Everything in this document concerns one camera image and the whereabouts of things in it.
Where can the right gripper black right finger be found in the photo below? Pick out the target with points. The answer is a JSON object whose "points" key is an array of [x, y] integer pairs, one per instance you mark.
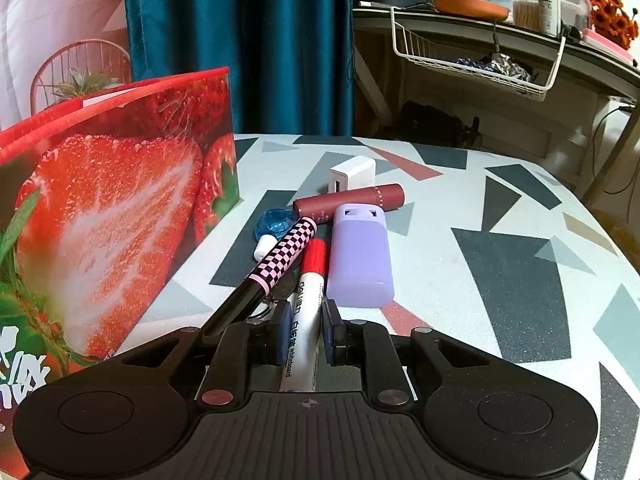
{"points": [[369, 347]]}

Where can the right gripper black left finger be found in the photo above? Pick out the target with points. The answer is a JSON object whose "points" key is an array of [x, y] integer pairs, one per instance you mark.
{"points": [[249, 358]]}

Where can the red cap whiteboard marker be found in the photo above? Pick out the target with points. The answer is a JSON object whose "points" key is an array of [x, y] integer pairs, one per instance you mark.
{"points": [[300, 367]]}

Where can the red strawberry cardboard box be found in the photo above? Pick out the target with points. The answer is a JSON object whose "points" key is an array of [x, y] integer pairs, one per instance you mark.
{"points": [[105, 191]]}

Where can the lilac plastic bottle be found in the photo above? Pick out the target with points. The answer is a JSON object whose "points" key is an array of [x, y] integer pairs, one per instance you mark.
{"points": [[360, 268]]}

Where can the pink black checkered pen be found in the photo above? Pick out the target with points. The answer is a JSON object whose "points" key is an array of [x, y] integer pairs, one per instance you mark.
{"points": [[259, 283]]}

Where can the small white cap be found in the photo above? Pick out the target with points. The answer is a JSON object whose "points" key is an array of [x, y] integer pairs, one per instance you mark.
{"points": [[264, 246]]}

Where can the blue round clear container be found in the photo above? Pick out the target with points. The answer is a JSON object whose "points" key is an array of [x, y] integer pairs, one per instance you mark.
{"points": [[275, 222]]}

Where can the maroon lipstick tube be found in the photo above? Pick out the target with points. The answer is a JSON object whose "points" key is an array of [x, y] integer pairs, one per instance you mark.
{"points": [[321, 208]]}

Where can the white charger cube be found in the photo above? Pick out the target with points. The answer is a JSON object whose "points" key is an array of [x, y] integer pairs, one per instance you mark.
{"points": [[353, 173]]}

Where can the geometric patterned tablecloth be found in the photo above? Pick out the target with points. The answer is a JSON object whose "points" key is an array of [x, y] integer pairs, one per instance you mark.
{"points": [[487, 249]]}

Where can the cluttered white vanity desk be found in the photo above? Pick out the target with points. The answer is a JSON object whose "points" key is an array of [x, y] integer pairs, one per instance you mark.
{"points": [[581, 62]]}

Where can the blue curtain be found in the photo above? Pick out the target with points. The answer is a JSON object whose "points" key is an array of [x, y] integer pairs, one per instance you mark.
{"points": [[291, 62]]}

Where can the orange shallow dish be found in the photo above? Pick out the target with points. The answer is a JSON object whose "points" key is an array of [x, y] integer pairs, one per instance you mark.
{"points": [[480, 9]]}

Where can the pink printed backdrop cloth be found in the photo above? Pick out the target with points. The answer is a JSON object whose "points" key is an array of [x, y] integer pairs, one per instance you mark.
{"points": [[31, 30]]}

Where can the cotton swab box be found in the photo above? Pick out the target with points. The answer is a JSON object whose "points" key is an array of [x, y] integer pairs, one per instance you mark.
{"points": [[526, 14]]}

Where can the white cosmetic bottle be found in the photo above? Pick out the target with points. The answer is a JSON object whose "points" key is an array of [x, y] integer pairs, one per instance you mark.
{"points": [[550, 17]]}

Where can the orange artificial flowers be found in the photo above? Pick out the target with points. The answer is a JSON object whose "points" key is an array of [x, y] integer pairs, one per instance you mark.
{"points": [[610, 20]]}

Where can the white wire basket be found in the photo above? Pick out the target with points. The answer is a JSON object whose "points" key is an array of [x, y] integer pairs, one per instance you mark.
{"points": [[496, 69]]}

